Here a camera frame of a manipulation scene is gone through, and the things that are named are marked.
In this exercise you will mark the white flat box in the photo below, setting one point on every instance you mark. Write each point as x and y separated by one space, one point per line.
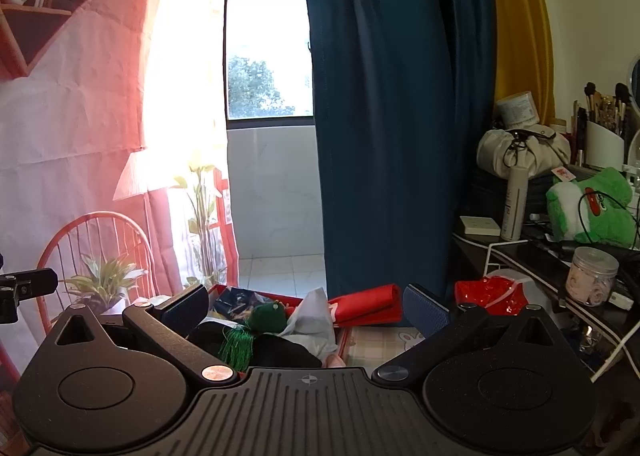
480 226

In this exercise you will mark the green plush toy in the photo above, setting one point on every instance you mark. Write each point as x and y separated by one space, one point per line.
607 216

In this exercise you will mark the bunch of makeup brushes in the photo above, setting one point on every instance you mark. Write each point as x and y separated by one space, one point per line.
607 106

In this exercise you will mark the white power adapter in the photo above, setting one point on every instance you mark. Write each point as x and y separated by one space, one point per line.
620 300

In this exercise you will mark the round mirror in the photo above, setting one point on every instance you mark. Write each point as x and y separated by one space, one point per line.
635 83

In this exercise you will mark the green tasselled plush ornament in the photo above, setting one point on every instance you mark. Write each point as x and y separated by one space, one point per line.
265 318

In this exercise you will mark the red cardboard box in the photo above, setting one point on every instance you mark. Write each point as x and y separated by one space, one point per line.
341 343

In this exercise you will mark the red printed backdrop cloth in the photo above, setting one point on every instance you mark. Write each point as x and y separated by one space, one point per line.
75 111

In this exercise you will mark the pale grey cloth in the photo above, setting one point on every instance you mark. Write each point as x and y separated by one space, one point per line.
312 321

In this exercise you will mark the yellow curtain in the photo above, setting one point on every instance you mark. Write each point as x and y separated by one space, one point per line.
520 36

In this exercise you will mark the white spray bottle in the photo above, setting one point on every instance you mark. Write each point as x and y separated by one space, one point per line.
514 206

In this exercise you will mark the dark wooden desk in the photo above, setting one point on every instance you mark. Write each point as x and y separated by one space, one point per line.
530 256

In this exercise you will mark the red plastic bag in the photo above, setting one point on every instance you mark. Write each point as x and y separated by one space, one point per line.
487 293

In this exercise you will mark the blue curtain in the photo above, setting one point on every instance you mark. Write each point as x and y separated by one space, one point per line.
390 111

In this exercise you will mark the dark framed window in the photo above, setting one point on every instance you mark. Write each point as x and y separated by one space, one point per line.
265 86

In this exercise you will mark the white round tub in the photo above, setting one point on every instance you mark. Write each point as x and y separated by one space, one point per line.
517 108

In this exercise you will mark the red printed cloth bag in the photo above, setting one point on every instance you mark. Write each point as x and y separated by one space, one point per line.
370 303

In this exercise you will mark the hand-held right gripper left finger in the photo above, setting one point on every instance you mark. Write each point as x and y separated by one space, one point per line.
187 303

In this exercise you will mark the clear plastic jar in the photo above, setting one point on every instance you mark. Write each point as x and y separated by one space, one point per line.
592 281

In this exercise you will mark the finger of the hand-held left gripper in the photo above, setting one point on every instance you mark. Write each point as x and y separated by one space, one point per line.
30 283

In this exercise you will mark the white brush holder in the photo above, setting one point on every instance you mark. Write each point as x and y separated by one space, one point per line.
605 146

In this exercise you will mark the checked rabbit print tablecloth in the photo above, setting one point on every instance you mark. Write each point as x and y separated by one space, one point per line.
380 348

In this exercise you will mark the black cloth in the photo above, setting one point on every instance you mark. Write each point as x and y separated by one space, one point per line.
285 353

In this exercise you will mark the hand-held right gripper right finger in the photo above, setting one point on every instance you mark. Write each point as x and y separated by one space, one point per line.
425 308

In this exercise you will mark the black case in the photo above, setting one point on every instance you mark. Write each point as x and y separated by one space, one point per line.
487 196

